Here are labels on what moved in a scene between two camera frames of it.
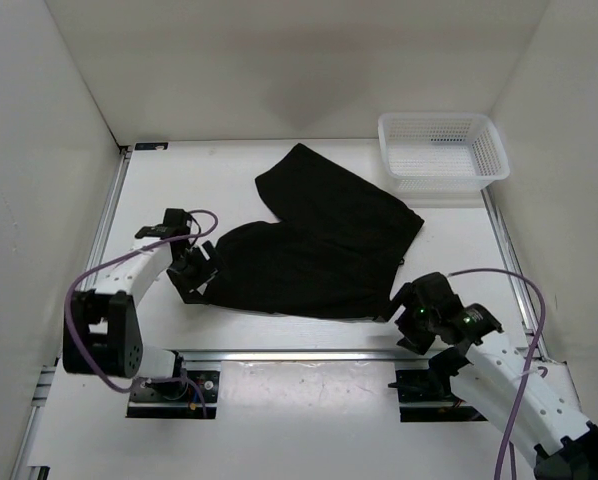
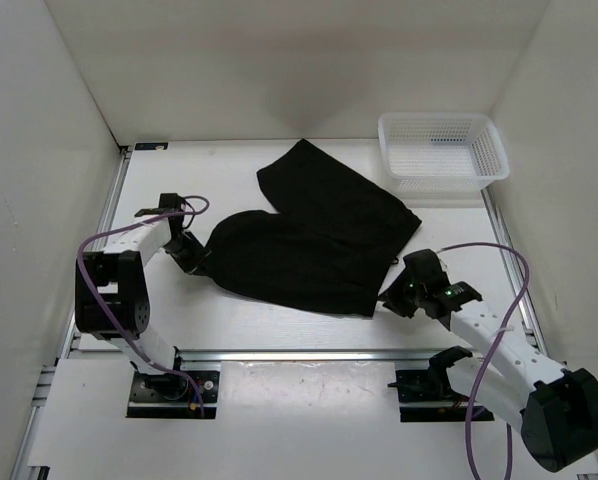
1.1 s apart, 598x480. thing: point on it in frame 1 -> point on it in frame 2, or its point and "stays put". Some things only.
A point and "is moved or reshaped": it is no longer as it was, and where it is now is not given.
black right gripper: [416, 341] -> [392, 296]
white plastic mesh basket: [442, 153] stays put
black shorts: [333, 248] is moved or reshaped
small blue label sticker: [151, 146] stays put
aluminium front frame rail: [306, 355] stays put
